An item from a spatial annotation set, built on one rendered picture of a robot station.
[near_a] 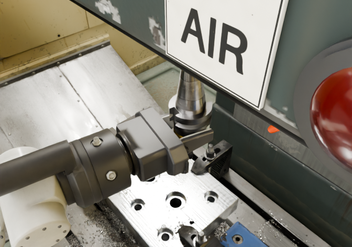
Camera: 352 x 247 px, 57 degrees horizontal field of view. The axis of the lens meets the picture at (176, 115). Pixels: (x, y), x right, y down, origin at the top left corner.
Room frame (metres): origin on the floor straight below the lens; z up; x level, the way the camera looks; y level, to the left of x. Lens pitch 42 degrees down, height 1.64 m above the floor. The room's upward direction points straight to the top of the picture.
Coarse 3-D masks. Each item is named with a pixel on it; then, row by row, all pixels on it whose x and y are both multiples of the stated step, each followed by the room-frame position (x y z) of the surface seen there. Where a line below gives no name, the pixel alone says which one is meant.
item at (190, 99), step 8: (184, 72) 0.35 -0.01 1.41; (184, 80) 0.34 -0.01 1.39; (192, 80) 0.34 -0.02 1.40; (184, 88) 0.34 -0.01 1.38; (192, 88) 0.34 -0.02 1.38; (200, 88) 0.35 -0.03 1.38; (176, 96) 0.36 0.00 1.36; (184, 96) 0.34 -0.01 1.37; (192, 96) 0.34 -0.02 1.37; (200, 96) 0.34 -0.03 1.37; (176, 104) 0.35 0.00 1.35; (184, 104) 0.34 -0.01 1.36; (192, 104) 0.34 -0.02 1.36; (200, 104) 0.34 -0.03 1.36; (184, 112) 0.34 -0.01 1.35; (192, 112) 0.34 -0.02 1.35; (200, 112) 0.34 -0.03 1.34
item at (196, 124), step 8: (208, 104) 0.36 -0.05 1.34; (176, 112) 0.35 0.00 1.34; (208, 112) 0.34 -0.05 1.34; (176, 120) 0.33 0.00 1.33; (184, 120) 0.33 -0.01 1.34; (192, 120) 0.33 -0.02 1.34; (200, 120) 0.33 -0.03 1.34; (208, 120) 0.34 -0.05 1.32; (176, 128) 0.33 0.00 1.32; (184, 128) 0.33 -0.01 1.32; (192, 128) 0.33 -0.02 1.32; (200, 128) 0.33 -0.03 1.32
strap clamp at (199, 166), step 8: (216, 144) 0.59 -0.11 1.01; (224, 144) 0.59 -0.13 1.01; (208, 152) 0.54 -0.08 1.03; (216, 152) 0.58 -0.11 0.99; (224, 152) 0.56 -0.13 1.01; (200, 160) 0.53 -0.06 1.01; (208, 160) 0.53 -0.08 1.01; (216, 160) 0.54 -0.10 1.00; (224, 160) 0.57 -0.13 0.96; (192, 168) 0.52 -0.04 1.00; (200, 168) 0.51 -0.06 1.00; (208, 168) 0.52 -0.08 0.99; (216, 168) 0.57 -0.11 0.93; (224, 168) 0.57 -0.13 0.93; (216, 176) 0.56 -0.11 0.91
